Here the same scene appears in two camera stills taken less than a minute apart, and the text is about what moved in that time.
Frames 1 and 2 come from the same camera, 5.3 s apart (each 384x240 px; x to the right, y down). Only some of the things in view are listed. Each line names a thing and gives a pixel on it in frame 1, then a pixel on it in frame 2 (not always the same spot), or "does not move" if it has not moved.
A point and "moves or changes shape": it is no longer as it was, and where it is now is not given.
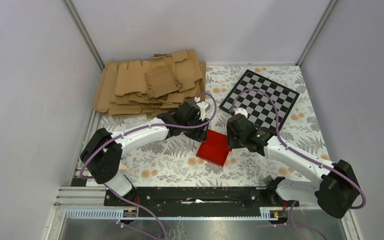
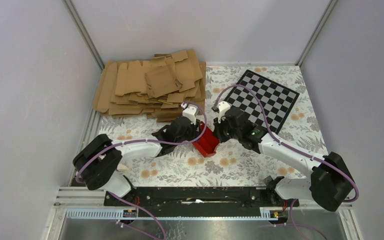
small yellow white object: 122,167 does not move
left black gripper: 200,135 -> 196,130
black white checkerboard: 260,109 does not move
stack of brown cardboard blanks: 151,87 does not move
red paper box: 216,149 moves or changes shape
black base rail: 195,201 does not move
